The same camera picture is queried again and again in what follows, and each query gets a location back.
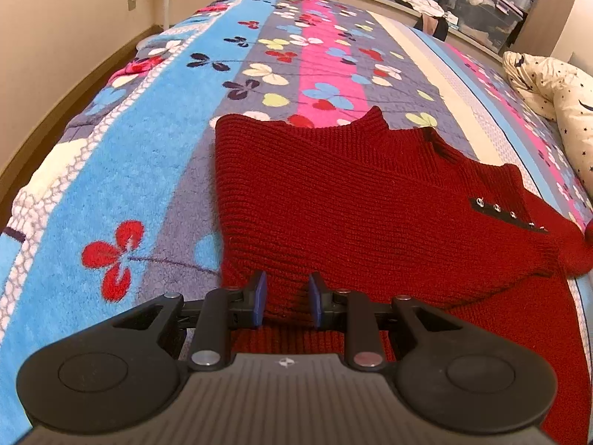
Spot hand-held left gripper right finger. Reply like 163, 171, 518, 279
309, 272, 465, 373

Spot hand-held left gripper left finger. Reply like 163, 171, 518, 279
109, 271, 269, 373

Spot red knitted sweater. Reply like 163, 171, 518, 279
214, 106, 593, 445

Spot white crumpled clothes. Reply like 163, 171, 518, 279
394, 0, 446, 16

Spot floral striped blanket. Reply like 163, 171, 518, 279
0, 0, 593, 445

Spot star-patterned cream pillow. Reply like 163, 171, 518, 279
502, 50, 593, 192

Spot clear plastic storage box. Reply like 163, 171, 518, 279
439, 0, 524, 55

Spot wooden shelf unit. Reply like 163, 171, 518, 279
498, 0, 583, 59

